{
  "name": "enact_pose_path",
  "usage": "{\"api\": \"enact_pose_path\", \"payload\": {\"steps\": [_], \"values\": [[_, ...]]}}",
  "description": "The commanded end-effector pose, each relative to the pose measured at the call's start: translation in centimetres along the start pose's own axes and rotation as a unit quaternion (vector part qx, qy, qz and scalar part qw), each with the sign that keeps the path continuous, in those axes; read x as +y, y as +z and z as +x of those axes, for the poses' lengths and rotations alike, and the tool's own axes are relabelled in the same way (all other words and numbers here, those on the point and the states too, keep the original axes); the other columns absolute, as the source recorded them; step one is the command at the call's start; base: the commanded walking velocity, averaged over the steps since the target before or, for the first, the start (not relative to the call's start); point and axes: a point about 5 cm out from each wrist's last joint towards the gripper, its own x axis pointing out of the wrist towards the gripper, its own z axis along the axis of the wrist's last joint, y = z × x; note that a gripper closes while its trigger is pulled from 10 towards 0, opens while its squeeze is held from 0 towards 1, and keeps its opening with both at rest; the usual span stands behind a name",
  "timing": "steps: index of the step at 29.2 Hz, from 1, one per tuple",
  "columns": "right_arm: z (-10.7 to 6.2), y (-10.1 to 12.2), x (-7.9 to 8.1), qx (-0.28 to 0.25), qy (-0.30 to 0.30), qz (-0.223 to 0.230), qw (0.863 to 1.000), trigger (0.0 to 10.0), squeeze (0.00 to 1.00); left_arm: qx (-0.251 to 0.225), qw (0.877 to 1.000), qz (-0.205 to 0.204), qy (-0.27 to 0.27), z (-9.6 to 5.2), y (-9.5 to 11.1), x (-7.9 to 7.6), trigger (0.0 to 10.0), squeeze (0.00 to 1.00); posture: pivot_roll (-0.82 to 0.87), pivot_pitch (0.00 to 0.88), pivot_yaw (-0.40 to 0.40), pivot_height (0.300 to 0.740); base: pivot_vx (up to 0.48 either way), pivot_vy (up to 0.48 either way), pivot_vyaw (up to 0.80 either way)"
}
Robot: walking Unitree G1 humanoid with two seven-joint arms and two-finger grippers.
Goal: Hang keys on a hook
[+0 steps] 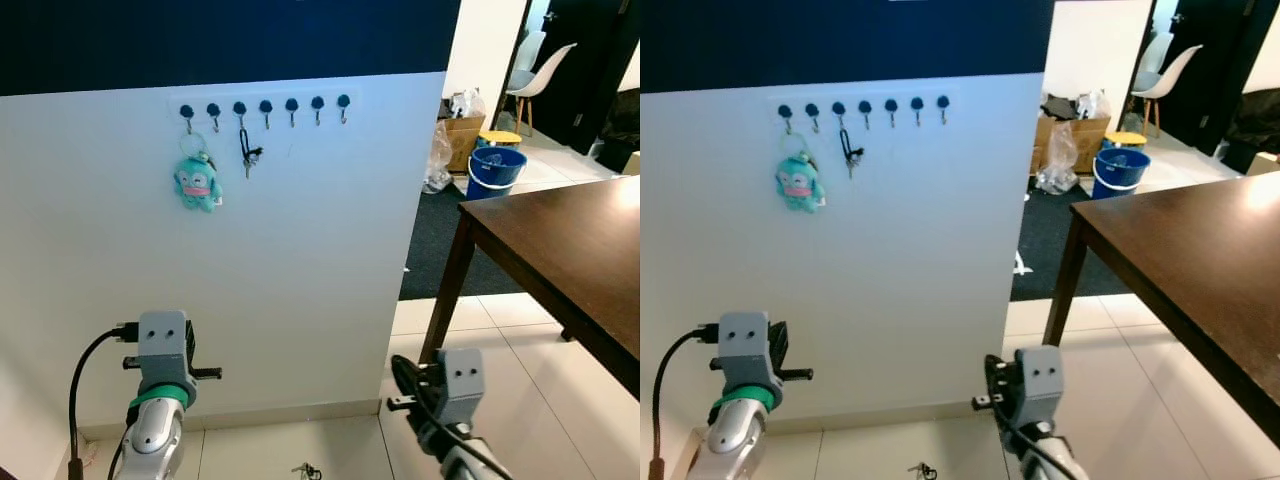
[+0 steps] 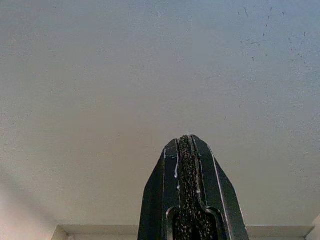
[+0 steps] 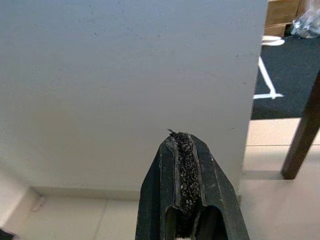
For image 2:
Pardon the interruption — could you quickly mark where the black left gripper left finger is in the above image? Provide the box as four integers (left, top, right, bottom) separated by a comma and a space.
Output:
137, 134, 195, 240

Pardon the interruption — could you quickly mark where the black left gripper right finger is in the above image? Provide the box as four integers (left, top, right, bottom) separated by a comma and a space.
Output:
187, 134, 250, 240

